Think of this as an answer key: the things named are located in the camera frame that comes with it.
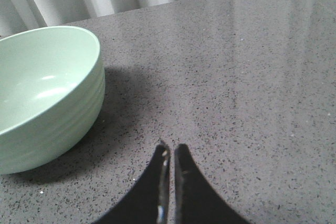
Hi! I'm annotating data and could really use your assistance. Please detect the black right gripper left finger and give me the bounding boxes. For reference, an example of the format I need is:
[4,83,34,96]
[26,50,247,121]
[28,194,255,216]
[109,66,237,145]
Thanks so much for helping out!
[95,144,171,223]

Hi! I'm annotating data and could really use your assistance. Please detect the light green ribbed bowl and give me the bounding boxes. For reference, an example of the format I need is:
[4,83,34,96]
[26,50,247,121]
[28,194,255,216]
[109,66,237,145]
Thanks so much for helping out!
[1,26,105,174]

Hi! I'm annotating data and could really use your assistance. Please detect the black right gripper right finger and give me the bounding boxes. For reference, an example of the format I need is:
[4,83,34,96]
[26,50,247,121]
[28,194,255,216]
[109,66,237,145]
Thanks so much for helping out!
[174,144,248,223]

